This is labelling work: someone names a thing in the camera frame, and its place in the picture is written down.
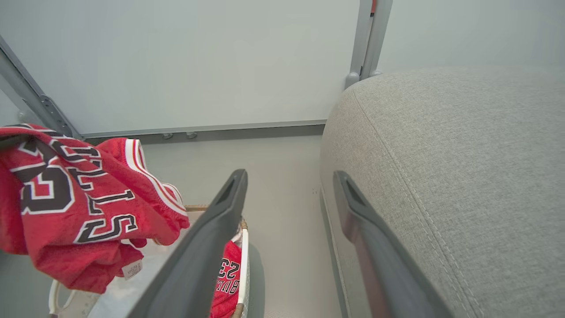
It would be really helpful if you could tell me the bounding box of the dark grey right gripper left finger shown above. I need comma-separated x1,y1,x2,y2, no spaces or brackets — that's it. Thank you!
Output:
127,169,249,318

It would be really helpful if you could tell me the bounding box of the red basketball jersey with lettering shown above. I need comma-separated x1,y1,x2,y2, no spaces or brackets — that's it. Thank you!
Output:
0,124,191,295

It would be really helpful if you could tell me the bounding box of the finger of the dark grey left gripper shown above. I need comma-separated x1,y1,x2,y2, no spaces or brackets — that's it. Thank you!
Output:
0,131,34,150

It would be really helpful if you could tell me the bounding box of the white wicker laundry basket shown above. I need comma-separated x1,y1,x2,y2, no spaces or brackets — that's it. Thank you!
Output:
48,204,251,318

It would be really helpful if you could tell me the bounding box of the grey fabric sofa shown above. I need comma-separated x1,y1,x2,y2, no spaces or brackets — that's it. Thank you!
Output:
320,66,565,318

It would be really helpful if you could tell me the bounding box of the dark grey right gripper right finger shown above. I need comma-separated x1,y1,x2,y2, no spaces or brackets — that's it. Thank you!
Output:
333,170,454,318

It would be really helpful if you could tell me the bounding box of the grey slanted metal frame bar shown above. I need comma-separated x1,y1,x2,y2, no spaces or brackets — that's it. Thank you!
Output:
0,35,83,140

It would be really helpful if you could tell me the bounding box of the grey upright metal frame post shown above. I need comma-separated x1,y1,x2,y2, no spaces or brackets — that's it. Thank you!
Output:
361,0,393,80
344,0,374,90

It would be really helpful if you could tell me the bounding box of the grey horizontal metal frame rail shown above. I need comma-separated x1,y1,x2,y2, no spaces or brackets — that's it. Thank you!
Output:
81,119,328,145

